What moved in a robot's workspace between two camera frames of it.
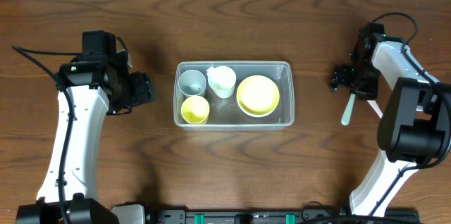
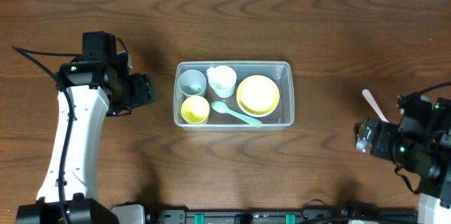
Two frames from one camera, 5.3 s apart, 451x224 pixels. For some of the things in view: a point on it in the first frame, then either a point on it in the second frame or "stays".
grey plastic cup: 192,83 stays
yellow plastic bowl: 258,96 stays
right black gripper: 342,78 → 379,138
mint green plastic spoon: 347,115 → 223,107
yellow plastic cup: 195,110 stays
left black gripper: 143,87 stays
